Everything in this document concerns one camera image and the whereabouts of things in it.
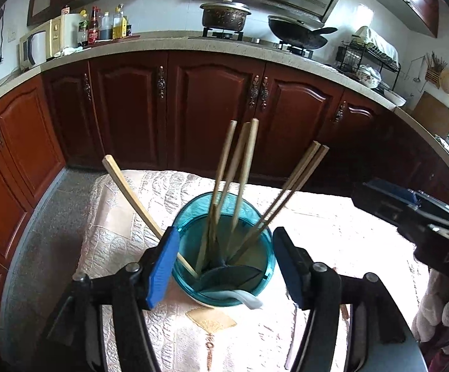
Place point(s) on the white ceramic spoon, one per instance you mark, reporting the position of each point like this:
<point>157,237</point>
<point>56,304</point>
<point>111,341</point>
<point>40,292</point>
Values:
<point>244,298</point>

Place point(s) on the person's right hand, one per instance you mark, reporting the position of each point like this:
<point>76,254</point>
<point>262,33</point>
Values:
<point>433,310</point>

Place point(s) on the yellow cooking oil bottle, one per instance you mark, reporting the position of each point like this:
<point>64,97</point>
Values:
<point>119,23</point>

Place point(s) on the wall chopstick basket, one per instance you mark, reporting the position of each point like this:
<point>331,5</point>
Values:
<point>433,71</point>

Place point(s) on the metal pot with lid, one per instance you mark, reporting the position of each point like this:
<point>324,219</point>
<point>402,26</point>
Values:
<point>224,15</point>

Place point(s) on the hanging metal ladle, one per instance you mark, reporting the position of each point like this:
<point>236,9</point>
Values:
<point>416,69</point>

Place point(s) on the dark sauce bottle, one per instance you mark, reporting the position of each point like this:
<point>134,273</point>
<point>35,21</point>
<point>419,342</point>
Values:
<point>83,29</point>

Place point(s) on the red label sauce bottle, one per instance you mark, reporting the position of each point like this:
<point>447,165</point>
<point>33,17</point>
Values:
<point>94,25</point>

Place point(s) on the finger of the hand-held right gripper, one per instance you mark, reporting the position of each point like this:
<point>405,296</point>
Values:
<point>393,192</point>
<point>375,205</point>

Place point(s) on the quilted cream tablecloth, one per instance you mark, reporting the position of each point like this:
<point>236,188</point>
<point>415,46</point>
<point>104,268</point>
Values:
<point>325,221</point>

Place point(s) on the white dish rack cover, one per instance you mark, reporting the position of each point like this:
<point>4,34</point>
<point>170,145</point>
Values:
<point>379,44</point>

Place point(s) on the black vinegar bottle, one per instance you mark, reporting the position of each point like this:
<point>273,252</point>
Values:
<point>105,27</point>

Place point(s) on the floral ceramic utensil holder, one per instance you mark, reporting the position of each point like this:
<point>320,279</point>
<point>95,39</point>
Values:
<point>247,255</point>

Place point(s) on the floral lidded bowl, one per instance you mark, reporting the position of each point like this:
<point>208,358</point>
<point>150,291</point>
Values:
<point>370,75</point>

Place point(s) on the white rag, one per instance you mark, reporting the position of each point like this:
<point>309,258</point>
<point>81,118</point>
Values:
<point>69,50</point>

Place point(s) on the wooden cutting board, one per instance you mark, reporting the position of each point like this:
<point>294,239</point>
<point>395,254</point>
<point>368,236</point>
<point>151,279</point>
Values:
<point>435,112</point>

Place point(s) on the black wok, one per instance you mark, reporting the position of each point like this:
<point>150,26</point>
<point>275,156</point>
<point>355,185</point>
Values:
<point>298,33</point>

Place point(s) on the gas stove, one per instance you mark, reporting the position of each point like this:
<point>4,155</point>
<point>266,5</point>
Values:
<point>247,38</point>

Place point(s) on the speckled stone countertop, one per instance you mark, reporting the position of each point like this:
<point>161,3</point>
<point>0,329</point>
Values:
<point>151,44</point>

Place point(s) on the cream microwave oven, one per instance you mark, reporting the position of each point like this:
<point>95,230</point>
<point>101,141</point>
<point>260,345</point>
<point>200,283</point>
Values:
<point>48,40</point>

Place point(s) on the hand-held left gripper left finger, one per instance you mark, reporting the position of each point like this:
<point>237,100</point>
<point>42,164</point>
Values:
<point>162,271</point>

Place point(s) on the white basin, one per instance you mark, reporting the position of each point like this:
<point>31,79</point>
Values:
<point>393,95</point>

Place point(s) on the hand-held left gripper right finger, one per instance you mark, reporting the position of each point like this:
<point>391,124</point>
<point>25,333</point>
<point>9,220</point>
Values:
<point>290,267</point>

